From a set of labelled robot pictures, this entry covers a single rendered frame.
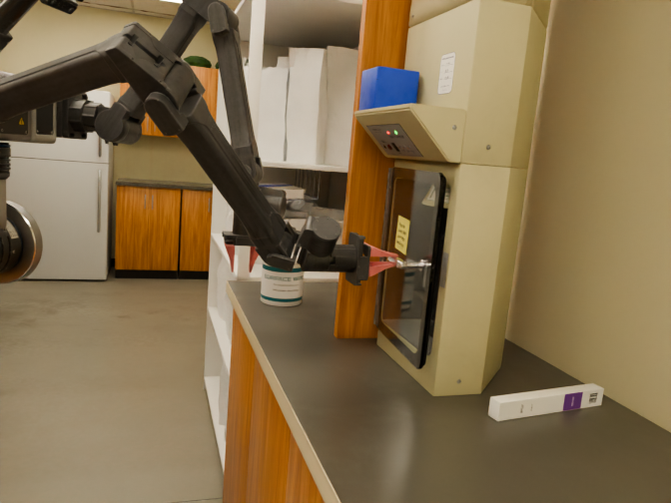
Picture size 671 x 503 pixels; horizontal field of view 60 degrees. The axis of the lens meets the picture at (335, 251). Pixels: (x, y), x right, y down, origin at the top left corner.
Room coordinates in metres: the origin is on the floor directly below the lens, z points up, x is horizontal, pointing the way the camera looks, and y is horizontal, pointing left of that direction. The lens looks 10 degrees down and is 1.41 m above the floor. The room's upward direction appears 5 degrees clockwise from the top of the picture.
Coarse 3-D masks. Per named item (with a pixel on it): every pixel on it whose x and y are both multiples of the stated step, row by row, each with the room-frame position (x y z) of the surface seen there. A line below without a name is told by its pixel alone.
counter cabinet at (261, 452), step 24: (240, 336) 1.80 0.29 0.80; (240, 360) 1.78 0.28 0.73; (240, 384) 1.75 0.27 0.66; (264, 384) 1.39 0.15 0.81; (240, 408) 1.72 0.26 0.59; (264, 408) 1.37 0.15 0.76; (240, 432) 1.70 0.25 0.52; (264, 432) 1.36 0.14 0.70; (288, 432) 1.13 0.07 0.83; (240, 456) 1.67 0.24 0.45; (264, 456) 1.34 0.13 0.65; (288, 456) 1.12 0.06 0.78; (240, 480) 1.65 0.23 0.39; (264, 480) 1.32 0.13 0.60; (288, 480) 1.10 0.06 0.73; (312, 480) 0.94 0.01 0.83
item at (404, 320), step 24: (408, 192) 1.27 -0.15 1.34; (432, 192) 1.14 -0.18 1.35; (408, 216) 1.25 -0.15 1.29; (432, 216) 1.13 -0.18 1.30; (408, 240) 1.24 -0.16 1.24; (432, 240) 1.11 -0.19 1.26; (432, 264) 1.11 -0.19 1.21; (384, 288) 1.36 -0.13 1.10; (408, 288) 1.21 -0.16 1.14; (384, 312) 1.34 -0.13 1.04; (408, 312) 1.20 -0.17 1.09; (408, 336) 1.18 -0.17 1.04; (408, 360) 1.17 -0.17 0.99
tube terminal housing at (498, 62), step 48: (480, 0) 1.11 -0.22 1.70; (432, 48) 1.28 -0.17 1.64; (480, 48) 1.12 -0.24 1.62; (528, 48) 1.16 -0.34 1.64; (432, 96) 1.25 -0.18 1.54; (480, 96) 1.12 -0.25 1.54; (528, 96) 1.22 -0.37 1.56; (480, 144) 1.12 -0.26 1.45; (528, 144) 1.29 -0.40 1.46; (480, 192) 1.13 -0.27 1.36; (480, 240) 1.13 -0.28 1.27; (480, 288) 1.14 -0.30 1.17; (384, 336) 1.37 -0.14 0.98; (480, 336) 1.14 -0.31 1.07; (432, 384) 1.12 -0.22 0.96; (480, 384) 1.14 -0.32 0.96
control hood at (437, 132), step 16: (368, 112) 1.28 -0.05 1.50; (384, 112) 1.20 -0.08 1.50; (400, 112) 1.13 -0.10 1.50; (416, 112) 1.08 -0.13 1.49; (432, 112) 1.09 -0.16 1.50; (448, 112) 1.10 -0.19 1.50; (464, 112) 1.11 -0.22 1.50; (416, 128) 1.12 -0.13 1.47; (432, 128) 1.09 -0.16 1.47; (448, 128) 1.10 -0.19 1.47; (416, 144) 1.17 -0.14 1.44; (432, 144) 1.11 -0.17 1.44; (448, 144) 1.10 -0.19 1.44; (432, 160) 1.17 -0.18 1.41; (448, 160) 1.11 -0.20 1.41
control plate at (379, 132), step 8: (368, 128) 1.35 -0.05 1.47; (376, 128) 1.30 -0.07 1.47; (384, 128) 1.26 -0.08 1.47; (392, 128) 1.22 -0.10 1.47; (400, 128) 1.18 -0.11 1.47; (376, 136) 1.34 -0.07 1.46; (384, 136) 1.30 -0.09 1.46; (392, 136) 1.25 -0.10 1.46; (400, 136) 1.21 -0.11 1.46; (384, 144) 1.34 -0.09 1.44; (400, 144) 1.25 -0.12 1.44; (408, 144) 1.21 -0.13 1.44; (392, 152) 1.33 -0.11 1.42; (400, 152) 1.29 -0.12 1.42; (408, 152) 1.24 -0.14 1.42; (416, 152) 1.20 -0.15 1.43
